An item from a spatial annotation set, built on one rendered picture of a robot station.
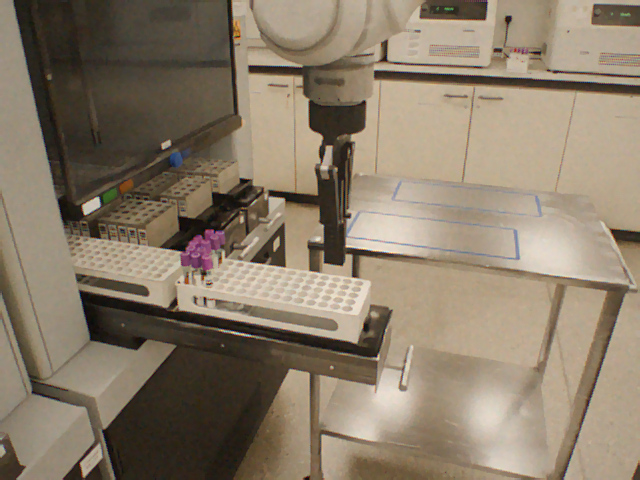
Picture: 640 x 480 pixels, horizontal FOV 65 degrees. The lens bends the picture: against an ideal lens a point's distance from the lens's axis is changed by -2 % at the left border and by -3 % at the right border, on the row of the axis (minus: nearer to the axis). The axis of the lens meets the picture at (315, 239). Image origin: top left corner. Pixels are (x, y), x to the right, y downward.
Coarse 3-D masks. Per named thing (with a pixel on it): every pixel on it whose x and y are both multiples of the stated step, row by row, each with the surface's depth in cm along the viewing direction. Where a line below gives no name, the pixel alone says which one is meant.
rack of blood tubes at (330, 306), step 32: (192, 288) 79; (224, 288) 79; (256, 288) 81; (288, 288) 79; (320, 288) 79; (352, 288) 80; (256, 320) 78; (288, 320) 81; (320, 320) 81; (352, 320) 73
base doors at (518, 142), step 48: (384, 96) 289; (432, 96) 280; (528, 96) 267; (576, 96) 260; (624, 96) 253; (288, 144) 318; (384, 144) 301; (432, 144) 292; (480, 144) 285; (528, 144) 277; (576, 144) 270; (624, 144) 263; (576, 192) 280; (624, 192) 273
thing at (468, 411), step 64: (384, 192) 128; (448, 192) 128; (512, 192) 128; (320, 256) 106; (384, 256) 100; (448, 256) 98; (512, 256) 98; (576, 256) 98; (320, 384) 121; (384, 384) 144; (448, 384) 144; (512, 384) 143; (320, 448) 131; (384, 448) 125; (448, 448) 123; (512, 448) 123
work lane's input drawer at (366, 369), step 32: (96, 320) 87; (128, 320) 84; (160, 320) 82; (192, 320) 82; (224, 320) 80; (384, 320) 80; (224, 352) 81; (256, 352) 79; (288, 352) 77; (320, 352) 75; (352, 352) 75; (384, 352) 80
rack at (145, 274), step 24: (72, 240) 95; (96, 240) 94; (96, 264) 86; (120, 264) 86; (144, 264) 86; (168, 264) 86; (96, 288) 86; (120, 288) 90; (144, 288) 90; (168, 288) 83
